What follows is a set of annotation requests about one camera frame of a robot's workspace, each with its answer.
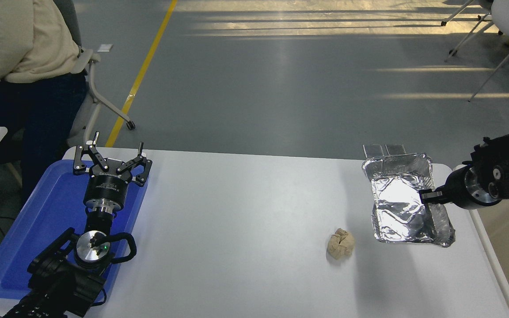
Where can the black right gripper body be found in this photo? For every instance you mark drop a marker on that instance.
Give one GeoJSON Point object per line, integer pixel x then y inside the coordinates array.
{"type": "Point", "coordinates": [457, 190]}

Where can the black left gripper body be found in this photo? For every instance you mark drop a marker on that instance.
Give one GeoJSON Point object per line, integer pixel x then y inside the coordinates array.
{"type": "Point", "coordinates": [104, 187]}

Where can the silver foil tray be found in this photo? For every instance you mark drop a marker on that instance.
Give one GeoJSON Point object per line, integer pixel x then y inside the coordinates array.
{"type": "Point", "coordinates": [396, 203]}

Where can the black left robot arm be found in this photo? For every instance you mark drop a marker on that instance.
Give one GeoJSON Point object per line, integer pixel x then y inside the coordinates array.
{"type": "Point", "coordinates": [60, 282]}

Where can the metal floor plate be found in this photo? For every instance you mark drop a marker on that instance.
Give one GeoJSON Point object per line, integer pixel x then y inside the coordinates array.
{"type": "Point", "coordinates": [396, 149]}
{"type": "Point", "coordinates": [373, 150]}

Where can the blue plastic tray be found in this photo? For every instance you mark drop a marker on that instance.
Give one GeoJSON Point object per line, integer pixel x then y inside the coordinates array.
{"type": "Point", "coordinates": [29, 229]}

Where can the grey office chair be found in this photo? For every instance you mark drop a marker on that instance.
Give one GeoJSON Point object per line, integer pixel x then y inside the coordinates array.
{"type": "Point", "coordinates": [89, 59]}

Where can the crumpled tan paper ball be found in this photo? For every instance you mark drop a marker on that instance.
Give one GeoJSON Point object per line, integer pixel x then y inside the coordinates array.
{"type": "Point", "coordinates": [340, 245]}

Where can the white floor label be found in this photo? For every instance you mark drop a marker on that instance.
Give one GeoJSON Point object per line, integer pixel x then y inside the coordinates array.
{"type": "Point", "coordinates": [104, 47]}

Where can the seated person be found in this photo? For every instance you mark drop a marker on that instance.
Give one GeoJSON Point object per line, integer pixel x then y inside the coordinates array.
{"type": "Point", "coordinates": [29, 39]}

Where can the rolling chair base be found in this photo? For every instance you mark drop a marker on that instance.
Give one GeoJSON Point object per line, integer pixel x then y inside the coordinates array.
{"type": "Point", "coordinates": [457, 11]}

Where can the white frame chair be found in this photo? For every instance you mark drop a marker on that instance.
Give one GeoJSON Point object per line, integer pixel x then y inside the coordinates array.
{"type": "Point", "coordinates": [497, 68]}

